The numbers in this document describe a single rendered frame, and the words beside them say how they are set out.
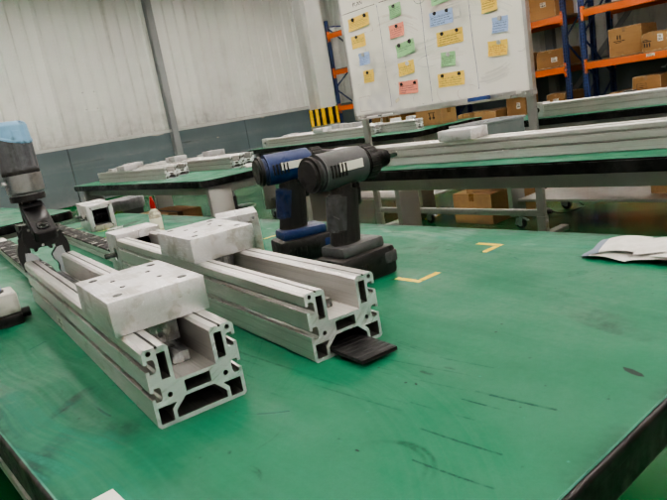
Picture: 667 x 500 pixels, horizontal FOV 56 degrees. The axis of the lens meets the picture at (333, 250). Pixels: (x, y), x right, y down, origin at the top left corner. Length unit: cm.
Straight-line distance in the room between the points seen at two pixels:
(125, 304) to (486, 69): 343
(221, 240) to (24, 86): 1193
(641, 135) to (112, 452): 185
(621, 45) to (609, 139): 883
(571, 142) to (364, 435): 181
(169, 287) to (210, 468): 23
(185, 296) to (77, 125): 1234
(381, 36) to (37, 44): 933
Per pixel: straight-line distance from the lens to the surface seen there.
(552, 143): 231
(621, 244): 102
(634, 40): 1095
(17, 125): 146
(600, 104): 427
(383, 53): 450
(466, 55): 404
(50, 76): 1302
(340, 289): 78
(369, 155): 103
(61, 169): 1284
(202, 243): 99
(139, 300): 71
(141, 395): 70
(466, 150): 250
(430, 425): 58
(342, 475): 53
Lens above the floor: 106
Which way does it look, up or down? 13 degrees down
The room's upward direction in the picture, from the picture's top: 10 degrees counter-clockwise
